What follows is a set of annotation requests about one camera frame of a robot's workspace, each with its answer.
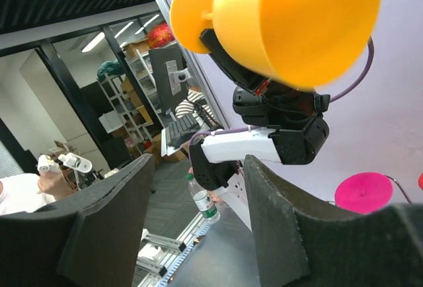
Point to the red plastic wine glass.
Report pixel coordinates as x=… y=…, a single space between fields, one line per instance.
x=420 y=181

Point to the black keyboard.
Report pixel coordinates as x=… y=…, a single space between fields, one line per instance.
x=181 y=130

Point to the magenta plastic wine glass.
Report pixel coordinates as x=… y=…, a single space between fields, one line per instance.
x=364 y=193

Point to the yellow wine glass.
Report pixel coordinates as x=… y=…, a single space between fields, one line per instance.
x=302 y=43

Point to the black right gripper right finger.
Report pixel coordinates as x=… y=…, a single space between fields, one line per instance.
x=301 y=240

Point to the operator hand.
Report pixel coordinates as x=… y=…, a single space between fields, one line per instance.
x=55 y=185

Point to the black computer monitor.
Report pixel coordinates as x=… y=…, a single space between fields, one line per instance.
x=168 y=66

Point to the plastic water bottle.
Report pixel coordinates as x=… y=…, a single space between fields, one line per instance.
x=203 y=200

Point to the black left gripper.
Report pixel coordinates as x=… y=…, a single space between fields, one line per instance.
x=277 y=105

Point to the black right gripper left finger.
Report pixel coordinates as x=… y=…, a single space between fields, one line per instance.
x=90 y=238

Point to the white teleoperation handle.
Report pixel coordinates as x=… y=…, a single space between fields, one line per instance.
x=69 y=160

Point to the chrome wine glass rack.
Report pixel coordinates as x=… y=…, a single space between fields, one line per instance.
x=401 y=189

